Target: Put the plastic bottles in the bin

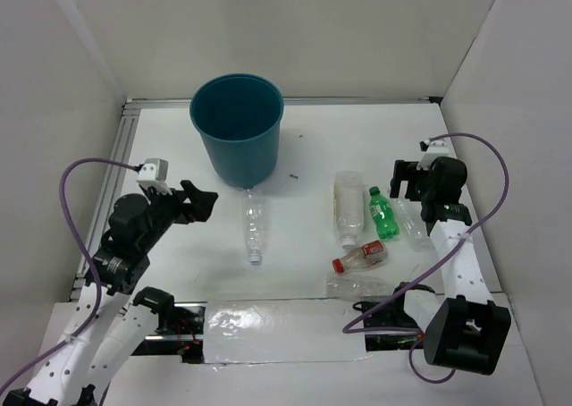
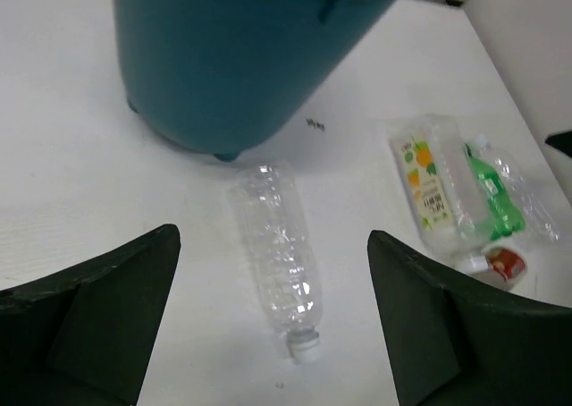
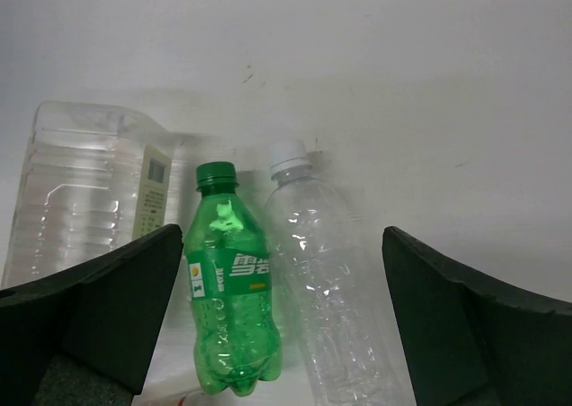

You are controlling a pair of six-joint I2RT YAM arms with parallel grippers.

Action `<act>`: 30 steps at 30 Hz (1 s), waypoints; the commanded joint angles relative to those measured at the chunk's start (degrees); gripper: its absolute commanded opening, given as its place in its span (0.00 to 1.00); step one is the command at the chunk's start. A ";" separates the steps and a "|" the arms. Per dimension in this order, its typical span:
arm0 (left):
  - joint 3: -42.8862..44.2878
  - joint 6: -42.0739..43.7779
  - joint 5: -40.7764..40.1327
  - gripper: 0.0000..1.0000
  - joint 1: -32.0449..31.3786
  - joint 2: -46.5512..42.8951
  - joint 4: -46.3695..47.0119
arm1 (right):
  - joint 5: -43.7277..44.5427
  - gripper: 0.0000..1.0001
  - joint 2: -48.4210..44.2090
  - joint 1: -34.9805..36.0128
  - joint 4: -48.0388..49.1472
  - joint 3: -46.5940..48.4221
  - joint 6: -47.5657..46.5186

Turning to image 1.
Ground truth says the teal plastic bin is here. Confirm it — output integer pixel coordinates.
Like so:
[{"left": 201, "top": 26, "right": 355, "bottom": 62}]
[{"left": 189, "top": 73, "right": 284, "bottom": 188}]

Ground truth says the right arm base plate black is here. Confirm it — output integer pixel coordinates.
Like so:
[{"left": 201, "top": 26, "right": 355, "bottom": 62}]
[{"left": 363, "top": 298, "right": 419, "bottom": 352}]

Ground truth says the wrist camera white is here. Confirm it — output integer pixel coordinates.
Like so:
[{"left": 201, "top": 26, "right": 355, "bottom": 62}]
[
  {"left": 137, "top": 158, "right": 171, "bottom": 194},
  {"left": 416, "top": 140, "right": 450, "bottom": 171}
]

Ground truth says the silver tape sheet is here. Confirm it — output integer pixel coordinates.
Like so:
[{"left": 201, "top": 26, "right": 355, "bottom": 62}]
[{"left": 203, "top": 299, "right": 367, "bottom": 364}]

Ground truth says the large clear square bottle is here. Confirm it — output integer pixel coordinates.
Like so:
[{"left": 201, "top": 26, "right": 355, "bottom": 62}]
[{"left": 333, "top": 171, "right": 365, "bottom": 250}]

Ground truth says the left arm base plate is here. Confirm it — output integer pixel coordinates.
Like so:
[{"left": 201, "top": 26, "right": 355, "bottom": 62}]
[{"left": 131, "top": 302, "right": 206, "bottom": 364}]

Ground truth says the red cap red label bottle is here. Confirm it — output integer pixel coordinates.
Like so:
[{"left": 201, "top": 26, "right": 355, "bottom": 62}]
[{"left": 332, "top": 241, "right": 388, "bottom": 275}]

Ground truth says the clear bottle white cap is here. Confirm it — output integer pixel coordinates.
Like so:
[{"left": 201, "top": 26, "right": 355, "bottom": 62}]
[
  {"left": 241, "top": 188, "right": 270, "bottom": 266},
  {"left": 391, "top": 199, "right": 433, "bottom": 252}
]

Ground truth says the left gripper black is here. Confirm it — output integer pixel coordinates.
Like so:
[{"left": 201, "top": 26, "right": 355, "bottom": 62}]
[{"left": 141, "top": 180, "right": 219, "bottom": 250}]

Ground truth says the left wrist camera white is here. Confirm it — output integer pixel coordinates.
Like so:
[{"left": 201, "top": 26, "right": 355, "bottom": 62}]
[{"left": 137, "top": 158, "right": 171, "bottom": 194}]

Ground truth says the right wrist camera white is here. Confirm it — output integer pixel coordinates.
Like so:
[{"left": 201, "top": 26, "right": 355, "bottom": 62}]
[{"left": 416, "top": 140, "right": 450, "bottom": 171}]

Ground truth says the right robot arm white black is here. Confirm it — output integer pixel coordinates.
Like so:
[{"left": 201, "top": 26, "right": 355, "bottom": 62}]
[{"left": 390, "top": 156, "right": 511, "bottom": 375}]

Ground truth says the clear bottle front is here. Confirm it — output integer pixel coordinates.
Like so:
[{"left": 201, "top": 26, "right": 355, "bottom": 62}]
[{"left": 325, "top": 275, "right": 396, "bottom": 301}]

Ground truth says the green soda bottle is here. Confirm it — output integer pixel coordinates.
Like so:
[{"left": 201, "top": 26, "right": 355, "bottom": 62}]
[{"left": 368, "top": 186, "right": 400, "bottom": 240}]

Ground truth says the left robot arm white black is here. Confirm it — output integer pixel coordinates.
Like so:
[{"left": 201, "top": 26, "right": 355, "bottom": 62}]
[{"left": 4, "top": 180, "right": 218, "bottom": 405}]

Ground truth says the aluminium frame rail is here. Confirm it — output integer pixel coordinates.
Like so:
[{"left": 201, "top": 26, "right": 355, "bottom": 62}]
[{"left": 68, "top": 96, "right": 441, "bottom": 301}]

